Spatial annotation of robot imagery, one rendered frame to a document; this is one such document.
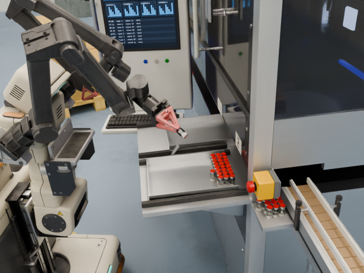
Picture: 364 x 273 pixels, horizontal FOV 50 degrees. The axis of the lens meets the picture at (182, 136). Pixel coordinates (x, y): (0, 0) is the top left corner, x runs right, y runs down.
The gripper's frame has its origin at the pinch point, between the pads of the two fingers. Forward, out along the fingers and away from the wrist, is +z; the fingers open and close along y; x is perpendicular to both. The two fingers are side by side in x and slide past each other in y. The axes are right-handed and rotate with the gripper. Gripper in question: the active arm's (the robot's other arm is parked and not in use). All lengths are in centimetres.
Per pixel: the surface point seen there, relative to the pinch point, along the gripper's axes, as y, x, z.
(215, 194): -24.9, 1.2, 20.2
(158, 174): -37.0, -4.5, -4.4
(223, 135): -49, 35, -1
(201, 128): -54, 34, -14
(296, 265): -55, 14, 60
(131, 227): -148, -10, -26
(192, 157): -39.6, 12.2, -0.9
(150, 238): -141, -7, -10
